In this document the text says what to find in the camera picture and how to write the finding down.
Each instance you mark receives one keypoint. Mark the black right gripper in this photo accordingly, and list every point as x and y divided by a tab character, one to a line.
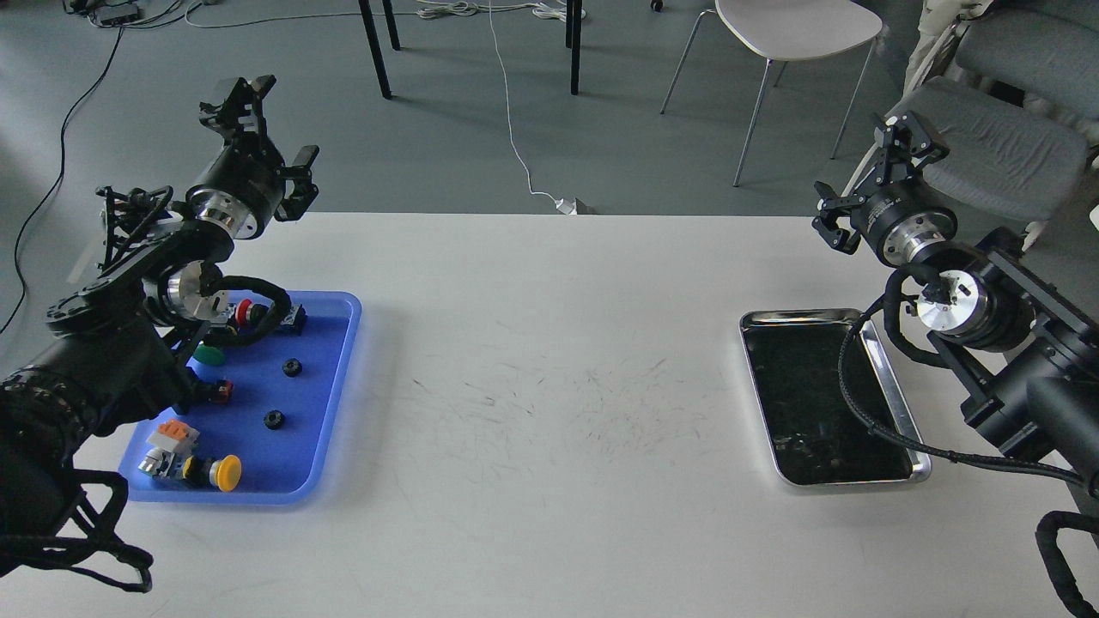
900	221

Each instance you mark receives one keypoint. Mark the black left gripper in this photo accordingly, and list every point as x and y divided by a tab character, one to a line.
246	183

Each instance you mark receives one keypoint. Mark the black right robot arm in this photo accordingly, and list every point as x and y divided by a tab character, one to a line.
1025	354

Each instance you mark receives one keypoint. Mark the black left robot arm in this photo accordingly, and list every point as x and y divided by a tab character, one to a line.
122	344

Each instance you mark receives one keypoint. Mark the blue plastic tray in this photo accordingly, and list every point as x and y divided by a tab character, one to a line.
281	466

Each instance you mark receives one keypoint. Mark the silver metal tray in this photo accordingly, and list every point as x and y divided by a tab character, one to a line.
815	441

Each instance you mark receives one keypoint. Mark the white chair metal legs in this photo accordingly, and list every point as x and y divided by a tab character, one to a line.
790	31

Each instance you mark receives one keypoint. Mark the black yellow contact block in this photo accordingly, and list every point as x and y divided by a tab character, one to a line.
294	322

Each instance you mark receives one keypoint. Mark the black table leg left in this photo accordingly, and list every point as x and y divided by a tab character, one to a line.
373	41

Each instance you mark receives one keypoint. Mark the black table leg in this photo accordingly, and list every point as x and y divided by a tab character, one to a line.
373	41
573	22

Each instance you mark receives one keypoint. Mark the grey upholstered chair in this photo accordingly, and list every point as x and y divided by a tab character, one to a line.
1010	86

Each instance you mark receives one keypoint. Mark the orange white contact block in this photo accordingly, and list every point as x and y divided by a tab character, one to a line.
171	445

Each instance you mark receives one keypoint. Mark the black table leg right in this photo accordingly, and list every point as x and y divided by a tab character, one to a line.
573	22

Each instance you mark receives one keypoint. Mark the red push button switch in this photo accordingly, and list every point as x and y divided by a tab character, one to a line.
246	315

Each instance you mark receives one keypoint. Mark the green push button switch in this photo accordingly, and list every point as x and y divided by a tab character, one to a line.
209	356

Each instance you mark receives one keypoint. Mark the black push button switch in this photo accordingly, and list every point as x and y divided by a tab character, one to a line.
218	392

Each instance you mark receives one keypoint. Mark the yellow push button switch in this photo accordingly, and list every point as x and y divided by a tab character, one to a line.
223	474

